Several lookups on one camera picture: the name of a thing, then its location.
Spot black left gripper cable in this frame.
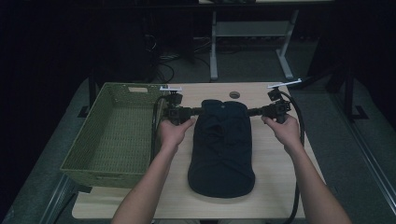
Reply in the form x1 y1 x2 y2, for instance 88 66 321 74
149 94 171 166

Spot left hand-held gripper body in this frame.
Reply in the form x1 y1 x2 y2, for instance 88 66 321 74
159 86 192 126

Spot grey metal floor rail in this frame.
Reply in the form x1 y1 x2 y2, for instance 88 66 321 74
39 174 78 224

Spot black metal stand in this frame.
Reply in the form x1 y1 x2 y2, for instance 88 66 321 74
341 64 370 123

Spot blue knit garment white print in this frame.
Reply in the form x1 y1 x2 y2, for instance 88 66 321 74
187 99 256 199

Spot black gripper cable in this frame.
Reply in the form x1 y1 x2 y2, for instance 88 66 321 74
278 90 306 224
149 94 171 166

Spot green woven basket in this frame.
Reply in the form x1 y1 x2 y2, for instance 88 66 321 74
60 81 173 190

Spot white metal desk frame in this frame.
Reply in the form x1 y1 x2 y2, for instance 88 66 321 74
198 0 334 81

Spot person's left hand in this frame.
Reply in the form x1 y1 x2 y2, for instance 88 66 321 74
158 117 197 151

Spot black floor cables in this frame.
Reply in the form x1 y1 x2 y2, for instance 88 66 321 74
146 34 213 83

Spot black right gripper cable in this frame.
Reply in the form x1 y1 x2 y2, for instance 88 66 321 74
278 90 306 224

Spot person's right hand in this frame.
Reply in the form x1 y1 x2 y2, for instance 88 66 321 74
261 113 303 151

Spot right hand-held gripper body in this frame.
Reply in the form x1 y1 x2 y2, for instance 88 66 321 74
262 78 303 124

